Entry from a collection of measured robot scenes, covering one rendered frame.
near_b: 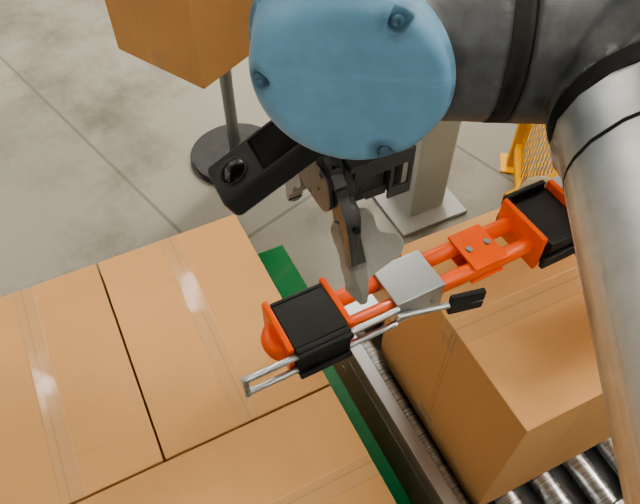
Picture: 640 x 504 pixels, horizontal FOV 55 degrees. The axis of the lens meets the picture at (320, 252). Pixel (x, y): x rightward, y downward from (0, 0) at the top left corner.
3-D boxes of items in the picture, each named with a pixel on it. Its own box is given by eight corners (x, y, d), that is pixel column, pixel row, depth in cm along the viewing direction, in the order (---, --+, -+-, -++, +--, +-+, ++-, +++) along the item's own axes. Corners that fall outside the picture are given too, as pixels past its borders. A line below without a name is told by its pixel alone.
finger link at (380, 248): (421, 293, 56) (399, 197, 53) (364, 317, 54) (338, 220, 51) (405, 284, 59) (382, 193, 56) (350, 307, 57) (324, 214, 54)
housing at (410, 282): (412, 268, 81) (416, 246, 78) (442, 306, 77) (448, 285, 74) (367, 288, 79) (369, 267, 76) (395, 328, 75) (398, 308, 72)
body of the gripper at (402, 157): (410, 198, 55) (429, 85, 46) (324, 230, 52) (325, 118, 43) (368, 147, 59) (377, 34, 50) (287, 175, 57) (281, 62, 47)
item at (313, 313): (324, 299, 78) (324, 275, 74) (353, 344, 74) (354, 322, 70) (263, 325, 75) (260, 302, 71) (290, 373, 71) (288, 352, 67)
